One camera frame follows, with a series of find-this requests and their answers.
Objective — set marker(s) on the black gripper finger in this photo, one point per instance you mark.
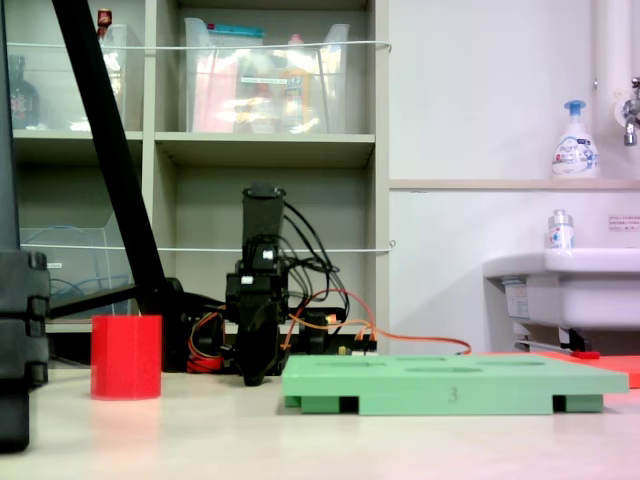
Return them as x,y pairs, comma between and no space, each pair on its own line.
257,350

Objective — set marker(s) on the red octagonal pillar block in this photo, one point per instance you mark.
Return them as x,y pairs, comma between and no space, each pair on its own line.
125,357

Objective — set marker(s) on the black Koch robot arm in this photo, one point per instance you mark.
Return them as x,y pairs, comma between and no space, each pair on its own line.
262,220

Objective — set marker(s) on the small circuit board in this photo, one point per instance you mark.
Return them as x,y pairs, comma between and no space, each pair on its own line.
362,347

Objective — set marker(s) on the beige shelf unit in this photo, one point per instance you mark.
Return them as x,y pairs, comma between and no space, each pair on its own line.
225,150

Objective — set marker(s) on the black tripod brace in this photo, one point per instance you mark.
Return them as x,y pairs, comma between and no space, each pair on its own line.
100,300

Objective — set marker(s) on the clear plastic storage bin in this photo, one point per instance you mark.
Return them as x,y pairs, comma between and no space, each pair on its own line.
225,100
60,90
90,265

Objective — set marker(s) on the green shape sorter board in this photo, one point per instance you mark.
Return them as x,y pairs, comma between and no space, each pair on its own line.
450,385

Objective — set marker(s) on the orange-label bottle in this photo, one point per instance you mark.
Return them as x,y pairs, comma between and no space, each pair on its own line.
296,90

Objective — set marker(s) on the notched black stack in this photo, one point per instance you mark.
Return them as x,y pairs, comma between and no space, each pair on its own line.
20,325

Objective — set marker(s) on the black tripod leg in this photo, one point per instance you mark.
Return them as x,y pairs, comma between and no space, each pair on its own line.
7,150
100,100

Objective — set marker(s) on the teal-edged plastic pouch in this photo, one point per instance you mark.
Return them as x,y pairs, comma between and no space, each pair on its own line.
235,32

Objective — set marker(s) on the white sink sticker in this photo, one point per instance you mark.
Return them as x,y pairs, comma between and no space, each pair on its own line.
517,300

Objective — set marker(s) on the dark glass bottle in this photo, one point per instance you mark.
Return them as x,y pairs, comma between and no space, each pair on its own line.
22,100

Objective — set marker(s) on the small clear bottle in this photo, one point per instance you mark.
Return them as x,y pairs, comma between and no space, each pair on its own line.
559,235

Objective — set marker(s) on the red-capped bottle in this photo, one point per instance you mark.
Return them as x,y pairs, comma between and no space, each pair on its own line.
104,20

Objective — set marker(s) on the white sink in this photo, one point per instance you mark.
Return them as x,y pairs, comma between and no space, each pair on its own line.
575,290

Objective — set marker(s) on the white pump soap bottle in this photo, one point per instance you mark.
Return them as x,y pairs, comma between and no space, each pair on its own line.
575,155

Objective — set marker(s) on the metal faucet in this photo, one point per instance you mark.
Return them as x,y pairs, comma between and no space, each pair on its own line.
631,120

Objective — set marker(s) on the pink-text wall notice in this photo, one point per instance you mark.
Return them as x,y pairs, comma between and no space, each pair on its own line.
624,223

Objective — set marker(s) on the white wall pipe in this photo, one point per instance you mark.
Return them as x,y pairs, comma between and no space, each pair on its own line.
612,40

